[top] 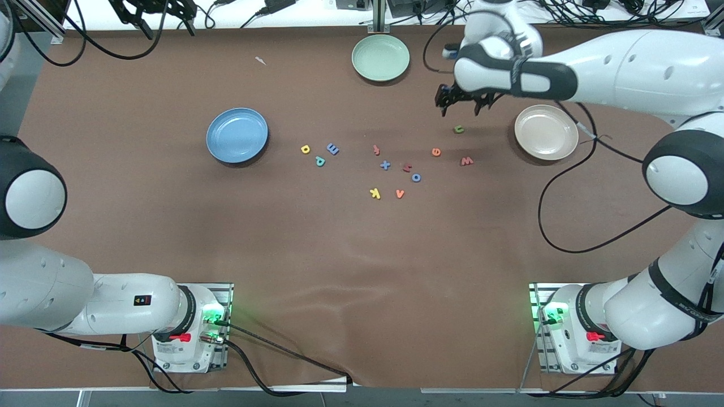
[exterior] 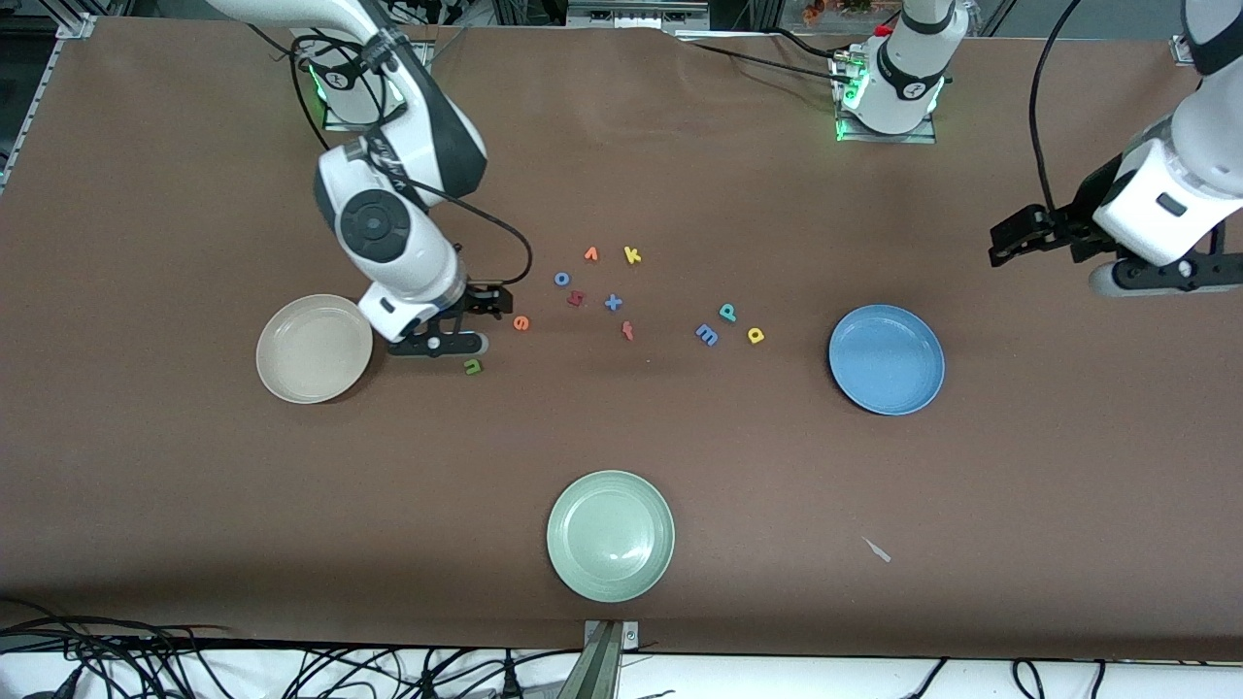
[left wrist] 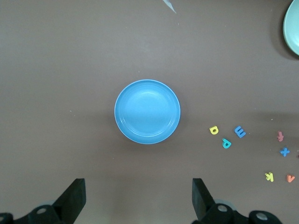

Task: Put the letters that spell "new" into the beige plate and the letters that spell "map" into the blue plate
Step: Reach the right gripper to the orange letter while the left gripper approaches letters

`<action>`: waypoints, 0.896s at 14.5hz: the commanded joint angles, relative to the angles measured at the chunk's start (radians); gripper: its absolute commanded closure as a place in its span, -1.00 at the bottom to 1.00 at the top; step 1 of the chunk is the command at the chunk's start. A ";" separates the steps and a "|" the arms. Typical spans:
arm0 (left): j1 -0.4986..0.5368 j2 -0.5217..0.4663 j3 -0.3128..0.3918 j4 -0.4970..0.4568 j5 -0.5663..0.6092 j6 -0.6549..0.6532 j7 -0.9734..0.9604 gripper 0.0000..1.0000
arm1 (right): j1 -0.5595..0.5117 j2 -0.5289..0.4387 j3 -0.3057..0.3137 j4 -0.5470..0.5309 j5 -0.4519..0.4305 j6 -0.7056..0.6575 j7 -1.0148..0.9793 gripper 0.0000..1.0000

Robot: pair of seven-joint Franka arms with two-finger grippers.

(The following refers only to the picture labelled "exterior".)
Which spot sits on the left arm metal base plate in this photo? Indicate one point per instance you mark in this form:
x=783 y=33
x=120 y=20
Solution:
x=889 y=139

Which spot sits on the blue letter m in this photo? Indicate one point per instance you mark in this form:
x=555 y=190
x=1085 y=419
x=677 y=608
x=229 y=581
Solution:
x=707 y=336

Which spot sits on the blue round plate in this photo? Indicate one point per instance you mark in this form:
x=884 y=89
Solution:
x=886 y=359

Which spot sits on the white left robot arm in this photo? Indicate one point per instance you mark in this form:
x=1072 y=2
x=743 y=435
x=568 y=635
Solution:
x=1165 y=184

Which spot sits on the beige brown round plate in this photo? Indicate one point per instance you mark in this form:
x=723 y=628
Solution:
x=314 y=349

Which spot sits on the aluminium corner profile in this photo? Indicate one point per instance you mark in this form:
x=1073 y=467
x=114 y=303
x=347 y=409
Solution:
x=1185 y=50

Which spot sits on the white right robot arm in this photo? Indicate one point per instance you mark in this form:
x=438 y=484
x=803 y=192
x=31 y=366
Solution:
x=374 y=225

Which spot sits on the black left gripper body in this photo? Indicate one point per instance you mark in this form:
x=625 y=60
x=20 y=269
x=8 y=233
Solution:
x=1090 y=216

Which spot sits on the green round plate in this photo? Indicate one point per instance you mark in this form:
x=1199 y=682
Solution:
x=610 y=536

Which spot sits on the small white paper scrap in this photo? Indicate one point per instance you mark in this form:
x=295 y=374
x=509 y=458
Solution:
x=877 y=550

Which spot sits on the grey metal frame box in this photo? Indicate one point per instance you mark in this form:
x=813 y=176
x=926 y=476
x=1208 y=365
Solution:
x=636 y=15

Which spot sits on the aluminium profile post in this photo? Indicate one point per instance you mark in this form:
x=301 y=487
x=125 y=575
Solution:
x=604 y=670

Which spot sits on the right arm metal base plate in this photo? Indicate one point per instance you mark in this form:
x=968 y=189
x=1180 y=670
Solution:
x=340 y=126

